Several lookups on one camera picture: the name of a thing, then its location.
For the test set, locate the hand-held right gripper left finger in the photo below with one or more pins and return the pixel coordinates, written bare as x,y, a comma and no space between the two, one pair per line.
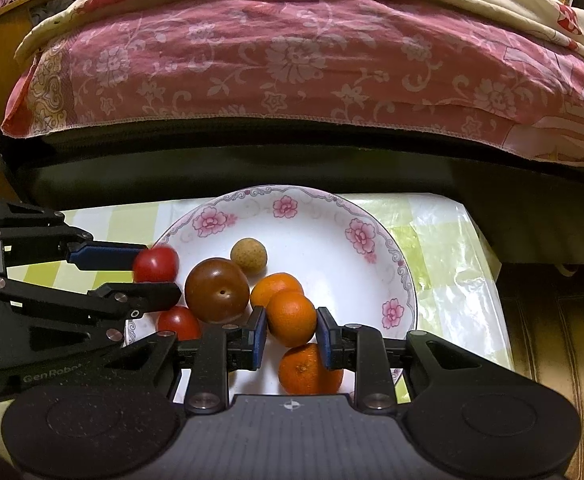
258,337

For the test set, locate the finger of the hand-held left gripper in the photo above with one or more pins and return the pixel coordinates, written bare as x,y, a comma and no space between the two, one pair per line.
107,256
142,296

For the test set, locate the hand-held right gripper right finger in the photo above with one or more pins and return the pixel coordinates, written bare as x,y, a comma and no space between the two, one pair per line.
326,341

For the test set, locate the large orange tangerine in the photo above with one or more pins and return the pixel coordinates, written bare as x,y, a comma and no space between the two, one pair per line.
306,371

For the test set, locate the red tomato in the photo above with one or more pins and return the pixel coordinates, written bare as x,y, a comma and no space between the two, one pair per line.
158,263
179,321

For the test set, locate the small orange tangerine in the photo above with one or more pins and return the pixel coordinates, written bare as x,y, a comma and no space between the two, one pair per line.
277,286
292,320

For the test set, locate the round tan longan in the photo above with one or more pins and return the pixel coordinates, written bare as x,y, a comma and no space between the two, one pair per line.
248,256

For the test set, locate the white floral rimmed plate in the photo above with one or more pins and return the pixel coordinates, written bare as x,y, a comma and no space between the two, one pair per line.
317,240

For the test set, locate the green white checkered tablecloth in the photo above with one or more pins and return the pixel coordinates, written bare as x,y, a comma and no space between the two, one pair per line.
446,270

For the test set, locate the grey cloth in cabinet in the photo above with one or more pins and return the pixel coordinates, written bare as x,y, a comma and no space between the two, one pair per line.
49,11

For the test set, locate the pink floral bedsheet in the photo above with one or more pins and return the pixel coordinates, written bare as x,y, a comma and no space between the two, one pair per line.
272,60

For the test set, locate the black bed frame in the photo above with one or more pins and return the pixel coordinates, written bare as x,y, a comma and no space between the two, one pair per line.
272,160

